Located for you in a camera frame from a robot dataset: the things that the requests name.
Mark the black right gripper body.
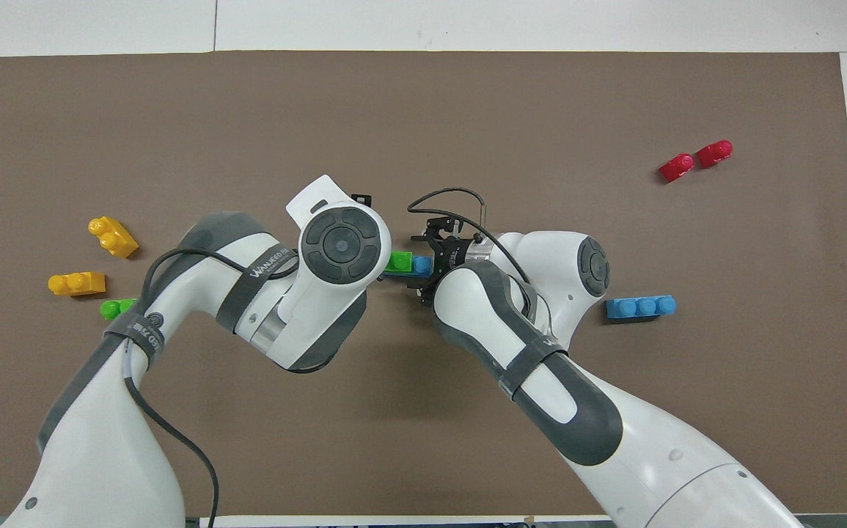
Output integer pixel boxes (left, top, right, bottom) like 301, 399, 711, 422
422, 216, 478, 293

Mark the brown table mat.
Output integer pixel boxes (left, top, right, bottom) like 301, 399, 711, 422
0, 50, 847, 518

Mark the red single-stud brick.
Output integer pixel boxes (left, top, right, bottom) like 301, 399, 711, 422
658, 152, 695, 185
695, 139, 734, 169

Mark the yellow two-stud brick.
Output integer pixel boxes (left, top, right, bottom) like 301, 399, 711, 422
48, 271, 107, 297
88, 216, 139, 259

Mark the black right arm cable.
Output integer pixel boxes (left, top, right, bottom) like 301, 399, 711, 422
406, 187, 545, 323

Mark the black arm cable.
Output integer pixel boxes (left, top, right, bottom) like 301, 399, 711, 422
406, 187, 545, 323
121, 248, 299, 528

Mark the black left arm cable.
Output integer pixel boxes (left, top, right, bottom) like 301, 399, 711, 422
121, 248, 299, 528

